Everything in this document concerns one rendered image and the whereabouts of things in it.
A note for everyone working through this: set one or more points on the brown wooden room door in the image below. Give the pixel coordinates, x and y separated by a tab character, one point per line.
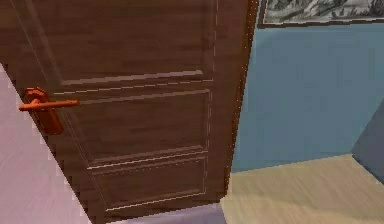
143	116

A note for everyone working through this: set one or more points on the framed grey wall picture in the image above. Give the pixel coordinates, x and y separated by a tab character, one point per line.
320	11

